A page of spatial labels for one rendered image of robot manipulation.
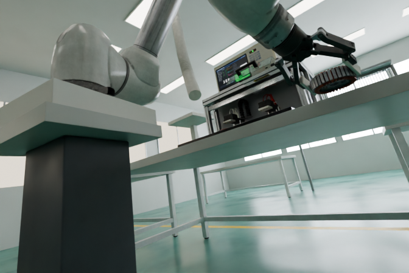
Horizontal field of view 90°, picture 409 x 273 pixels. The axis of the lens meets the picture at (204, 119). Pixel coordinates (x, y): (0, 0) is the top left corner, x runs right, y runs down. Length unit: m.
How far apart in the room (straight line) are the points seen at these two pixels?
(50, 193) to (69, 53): 0.36
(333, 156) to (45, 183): 7.29
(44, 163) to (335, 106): 0.81
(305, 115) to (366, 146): 6.66
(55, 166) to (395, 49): 7.85
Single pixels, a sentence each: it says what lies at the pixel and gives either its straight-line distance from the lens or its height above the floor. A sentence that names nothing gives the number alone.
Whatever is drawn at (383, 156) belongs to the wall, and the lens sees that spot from 7.41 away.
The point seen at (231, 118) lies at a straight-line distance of 1.26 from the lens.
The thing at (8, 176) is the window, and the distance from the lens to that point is 5.19.
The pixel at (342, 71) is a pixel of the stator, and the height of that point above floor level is 0.76.
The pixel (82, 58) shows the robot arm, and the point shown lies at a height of 0.94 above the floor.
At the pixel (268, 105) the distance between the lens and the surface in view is 1.14.
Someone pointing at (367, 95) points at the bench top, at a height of 0.72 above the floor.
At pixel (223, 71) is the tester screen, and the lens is 1.48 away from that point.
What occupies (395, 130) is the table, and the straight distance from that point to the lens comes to 2.15.
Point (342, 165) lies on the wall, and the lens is 7.47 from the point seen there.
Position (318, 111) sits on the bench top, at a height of 0.71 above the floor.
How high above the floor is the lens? 0.56
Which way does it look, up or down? 16 degrees up
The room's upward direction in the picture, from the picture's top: 10 degrees counter-clockwise
